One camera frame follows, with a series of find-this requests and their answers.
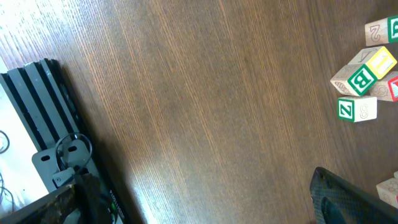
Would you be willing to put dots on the wooden block green side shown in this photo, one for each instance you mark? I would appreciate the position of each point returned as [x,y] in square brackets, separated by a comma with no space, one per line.
[357,109]

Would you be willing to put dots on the grey aluminium rail mount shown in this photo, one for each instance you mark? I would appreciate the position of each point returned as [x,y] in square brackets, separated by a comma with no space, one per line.
[42,101]

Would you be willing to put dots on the green block B lower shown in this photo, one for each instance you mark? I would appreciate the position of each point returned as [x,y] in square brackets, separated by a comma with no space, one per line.
[354,80]

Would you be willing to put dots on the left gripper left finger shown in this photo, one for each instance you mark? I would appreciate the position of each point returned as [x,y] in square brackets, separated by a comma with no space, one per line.
[84,195]

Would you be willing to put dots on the yellow block lower left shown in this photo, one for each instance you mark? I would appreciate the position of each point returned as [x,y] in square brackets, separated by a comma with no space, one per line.
[378,59]

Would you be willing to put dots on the red block Y left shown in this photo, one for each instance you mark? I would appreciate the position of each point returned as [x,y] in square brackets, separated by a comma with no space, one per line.
[386,88]

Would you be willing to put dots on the green block B left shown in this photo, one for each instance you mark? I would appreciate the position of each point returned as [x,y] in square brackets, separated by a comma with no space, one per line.
[383,31]

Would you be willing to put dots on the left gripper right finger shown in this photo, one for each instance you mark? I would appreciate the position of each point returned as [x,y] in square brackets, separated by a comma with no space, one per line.
[335,200]

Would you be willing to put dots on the green block b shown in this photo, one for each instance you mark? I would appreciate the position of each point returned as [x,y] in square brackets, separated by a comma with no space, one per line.
[383,31]
[354,80]

